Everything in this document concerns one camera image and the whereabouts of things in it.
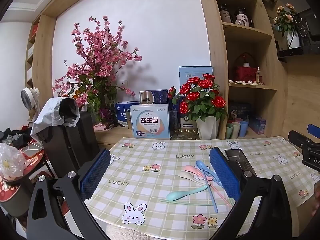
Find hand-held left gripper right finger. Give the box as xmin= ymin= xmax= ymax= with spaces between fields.
xmin=209 ymin=147 xmax=299 ymax=240

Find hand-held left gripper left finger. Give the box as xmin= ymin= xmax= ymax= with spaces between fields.
xmin=26 ymin=149 xmax=112 ymax=240

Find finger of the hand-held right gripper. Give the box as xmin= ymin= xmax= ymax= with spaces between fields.
xmin=288 ymin=130 xmax=320 ymax=151
xmin=307 ymin=124 xmax=320 ymax=137

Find steel utensil tray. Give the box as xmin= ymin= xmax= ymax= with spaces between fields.
xmin=224 ymin=149 xmax=257 ymax=178

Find pink chopstick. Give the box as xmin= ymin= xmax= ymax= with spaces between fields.
xmin=206 ymin=178 xmax=233 ymax=207

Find blue chopstick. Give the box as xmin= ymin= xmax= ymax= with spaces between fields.
xmin=200 ymin=166 xmax=218 ymax=213

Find pink plastic spoon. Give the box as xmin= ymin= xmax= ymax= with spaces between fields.
xmin=182 ymin=165 xmax=213 ymax=182

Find cream plastic spoon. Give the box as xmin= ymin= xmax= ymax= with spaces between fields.
xmin=178 ymin=171 xmax=208 ymax=187

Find green chopstick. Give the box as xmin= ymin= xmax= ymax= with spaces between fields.
xmin=159 ymin=199 xmax=219 ymax=207

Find teal plastic spoon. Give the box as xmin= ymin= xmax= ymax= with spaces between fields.
xmin=166 ymin=185 xmax=208 ymax=202

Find person's right hand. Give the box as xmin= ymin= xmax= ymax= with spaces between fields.
xmin=311 ymin=182 xmax=320 ymax=217

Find black chair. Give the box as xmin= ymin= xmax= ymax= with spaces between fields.
xmin=41 ymin=111 xmax=100 ymax=178

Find purple blue box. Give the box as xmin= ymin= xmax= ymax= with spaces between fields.
xmin=249 ymin=116 xmax=267 ymax=134

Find cream cup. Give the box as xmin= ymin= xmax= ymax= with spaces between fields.
xmin=231 ymin=122 xmax=241 ymax=138

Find pink cloth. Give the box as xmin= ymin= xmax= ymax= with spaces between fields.
xmin=94 ymin=122 xmax=117 ymax=132

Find white faceted vase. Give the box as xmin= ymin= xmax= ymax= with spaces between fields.
xmin=195 ymin=116 xmax=220 ymax=140

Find blue cup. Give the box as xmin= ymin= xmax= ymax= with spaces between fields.
xmin=239 ymin=121 xmax=249 ymax=137

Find black mini tripod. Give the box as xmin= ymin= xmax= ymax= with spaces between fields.
xmin=104 ymin=119 xmax=125 ymax=132

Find gold metal tray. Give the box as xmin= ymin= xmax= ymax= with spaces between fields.
xmin=170 ymin=128 xmax=200 ymax=140

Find checkered bunny print tablecloth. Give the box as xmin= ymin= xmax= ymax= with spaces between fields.
xmin=84 ymin=135 xmax=316 ymax=232

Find purple artificial flowers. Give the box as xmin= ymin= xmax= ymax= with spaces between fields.
xmin=99 ymin=107 xmax=115 ymax=124

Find dark blue text box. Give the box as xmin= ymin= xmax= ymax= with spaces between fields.
xmin=239 ymin=102 xmax=252 ymax=122

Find dark moon print box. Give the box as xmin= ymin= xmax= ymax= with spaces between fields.
xmin=229 ymin=102 xmax=242 ymax=123

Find red round side table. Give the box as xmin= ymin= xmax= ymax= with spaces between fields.
xmin=22 ymin=147 xmax=45 ymax=173

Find blue white carton box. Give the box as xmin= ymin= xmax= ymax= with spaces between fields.
xmin=114 ymin=101 xmax=140 ymax=128

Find grey hooded jacket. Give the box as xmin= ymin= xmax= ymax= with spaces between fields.
xmin=30 ymin=97 xmax=80 ymax=140

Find light blue orange printed box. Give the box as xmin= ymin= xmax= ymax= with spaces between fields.
xmin=130 ymin=104 xmax=171 ymax=139

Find red artificial rose bouquet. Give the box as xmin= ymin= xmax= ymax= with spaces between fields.
xmin=168 ymin=74 xmax=228 ymax=122

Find white plastic bag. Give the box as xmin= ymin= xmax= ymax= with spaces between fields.
xmin=0 ymin=142 xmax=30 ymax=180

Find grey stool with red top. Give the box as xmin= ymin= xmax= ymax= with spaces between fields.
xmin=0 ymin=177 xmax=34 ymax=217

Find pile of dark clothes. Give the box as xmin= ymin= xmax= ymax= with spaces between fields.
xmin=0 ymin=126 xmax=33 ymax=148

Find white flower pot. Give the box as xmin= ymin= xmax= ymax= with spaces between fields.
xmin=286 ymin=30 xmax=300 ymax=49

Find dark purple silver box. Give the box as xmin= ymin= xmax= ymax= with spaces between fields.
xmin=139 ymin=89 xmax=168 ymax=105

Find white desk fan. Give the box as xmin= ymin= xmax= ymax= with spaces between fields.
xmin=20 ymin=87 xmax=42 ymax=119

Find tall light blue box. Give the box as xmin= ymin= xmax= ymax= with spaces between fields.
xmin=178 ymin=66 xmax=214 ymax=90

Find peach artificial rose bouquet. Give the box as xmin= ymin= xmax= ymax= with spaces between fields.
xmin=273 ymin=4 xmax=298 ymax=37

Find wooden shelf unit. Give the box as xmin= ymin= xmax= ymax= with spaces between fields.
xmin=25 ymin=0 xmax=320 ymax=155

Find pink artificial blossom arrangement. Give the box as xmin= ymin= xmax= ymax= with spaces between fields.
xmin=52 ymin=16 xmax=143 ymax=130

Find red basket with handle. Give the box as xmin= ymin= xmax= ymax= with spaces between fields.
xmin=234 ymin=52 xmax=258 ymax=83

